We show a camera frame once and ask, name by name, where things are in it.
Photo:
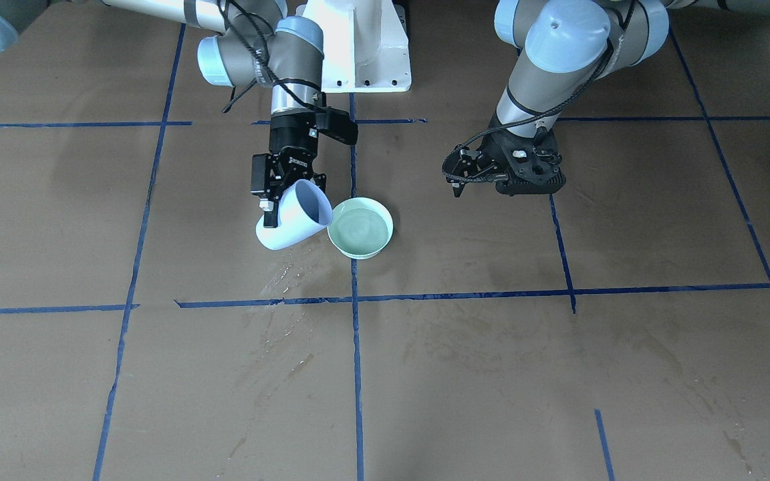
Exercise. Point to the light green bowl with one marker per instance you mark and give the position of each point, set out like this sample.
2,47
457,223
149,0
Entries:
361,227

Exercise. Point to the blue-grey plastic cup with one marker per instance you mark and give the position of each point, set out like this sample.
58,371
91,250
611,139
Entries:
303,211

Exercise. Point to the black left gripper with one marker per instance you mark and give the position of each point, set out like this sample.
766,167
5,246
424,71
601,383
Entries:
494,145

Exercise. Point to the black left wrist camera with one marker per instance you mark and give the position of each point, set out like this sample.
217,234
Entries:
535,172

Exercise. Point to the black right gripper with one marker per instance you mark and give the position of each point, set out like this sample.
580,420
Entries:
289,138

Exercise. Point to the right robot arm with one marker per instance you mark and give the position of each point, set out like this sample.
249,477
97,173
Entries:
258,43

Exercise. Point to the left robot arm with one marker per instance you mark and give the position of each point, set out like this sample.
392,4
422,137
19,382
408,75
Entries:
564,47

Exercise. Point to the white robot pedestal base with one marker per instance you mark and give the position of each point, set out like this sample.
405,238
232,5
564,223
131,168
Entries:
365,45

